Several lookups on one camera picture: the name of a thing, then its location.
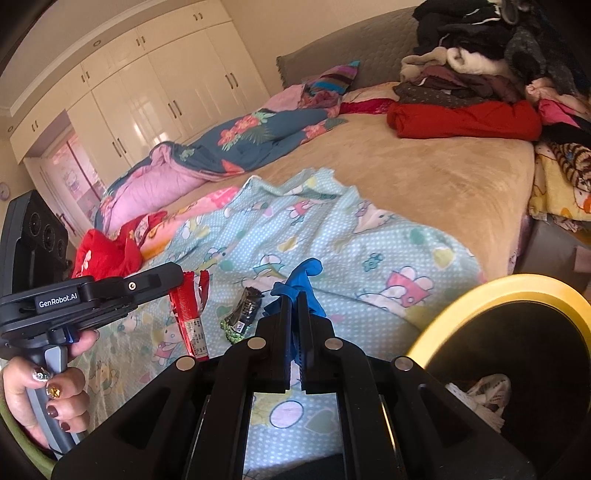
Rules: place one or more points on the grey padded headboard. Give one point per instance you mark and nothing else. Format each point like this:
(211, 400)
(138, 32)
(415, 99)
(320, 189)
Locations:
(360, 41)

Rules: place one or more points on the white orange plastic bag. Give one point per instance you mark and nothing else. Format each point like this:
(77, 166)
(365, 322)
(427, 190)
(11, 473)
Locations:
(485, 392)

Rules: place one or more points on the pink cartoon sheet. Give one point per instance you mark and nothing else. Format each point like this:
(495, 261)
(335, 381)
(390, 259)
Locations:
(203, 207)

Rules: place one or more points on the light blue cartoon blanket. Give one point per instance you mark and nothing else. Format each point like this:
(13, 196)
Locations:
(323, 221)

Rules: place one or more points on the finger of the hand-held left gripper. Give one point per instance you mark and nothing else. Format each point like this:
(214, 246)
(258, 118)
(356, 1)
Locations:
(138, 284)

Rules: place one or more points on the pink cartoon sliding door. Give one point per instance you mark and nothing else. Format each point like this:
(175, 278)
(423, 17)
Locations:
(74, 175)

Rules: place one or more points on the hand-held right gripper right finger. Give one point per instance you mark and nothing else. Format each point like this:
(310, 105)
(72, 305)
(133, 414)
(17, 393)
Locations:
(316, 350)

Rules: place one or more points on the blue scrunchie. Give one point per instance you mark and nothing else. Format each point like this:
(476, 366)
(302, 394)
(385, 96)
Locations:
(300, 277)

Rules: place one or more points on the pile of mixed clothes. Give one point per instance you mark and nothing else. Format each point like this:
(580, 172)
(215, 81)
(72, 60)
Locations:
(485, 60)

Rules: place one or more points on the white wardrobe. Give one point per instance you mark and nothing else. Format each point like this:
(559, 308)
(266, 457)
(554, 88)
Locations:
(161, 83)

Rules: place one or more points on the purple wall clock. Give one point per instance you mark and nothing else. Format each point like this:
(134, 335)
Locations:
(3, 190)

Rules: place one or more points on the black bin with yellow rim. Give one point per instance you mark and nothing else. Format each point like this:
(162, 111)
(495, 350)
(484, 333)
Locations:
(461, 300)

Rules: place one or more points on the bed with tan sheet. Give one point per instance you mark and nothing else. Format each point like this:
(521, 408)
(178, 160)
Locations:
(438, 184)

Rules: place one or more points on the blue floral quilt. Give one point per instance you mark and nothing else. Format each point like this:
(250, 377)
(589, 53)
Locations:
(258, 134)

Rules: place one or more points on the red snack wrapper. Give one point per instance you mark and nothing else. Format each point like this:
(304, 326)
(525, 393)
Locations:
(191, 318)

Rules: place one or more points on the person's left forearm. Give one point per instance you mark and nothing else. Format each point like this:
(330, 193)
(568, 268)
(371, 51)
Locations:
(32, 458)

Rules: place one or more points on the red folded garment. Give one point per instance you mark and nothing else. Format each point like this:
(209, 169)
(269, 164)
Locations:
(461, 120)

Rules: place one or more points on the black green snack wrapper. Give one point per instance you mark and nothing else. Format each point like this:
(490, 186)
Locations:
(244, 314)

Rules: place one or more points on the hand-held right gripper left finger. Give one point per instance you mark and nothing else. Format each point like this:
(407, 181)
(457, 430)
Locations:
(281, 350)

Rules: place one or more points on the pink blanket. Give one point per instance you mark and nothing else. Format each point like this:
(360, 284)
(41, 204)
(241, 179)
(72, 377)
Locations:
(288, 98)

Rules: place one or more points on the striped colourful pillow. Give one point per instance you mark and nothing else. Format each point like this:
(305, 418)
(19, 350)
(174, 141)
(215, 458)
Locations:
(332, 81)

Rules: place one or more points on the person's left hand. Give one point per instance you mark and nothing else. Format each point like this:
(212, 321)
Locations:
(21, 392)

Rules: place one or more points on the dark red patterned cloth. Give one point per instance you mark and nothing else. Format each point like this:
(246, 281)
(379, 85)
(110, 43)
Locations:
(364, 107)

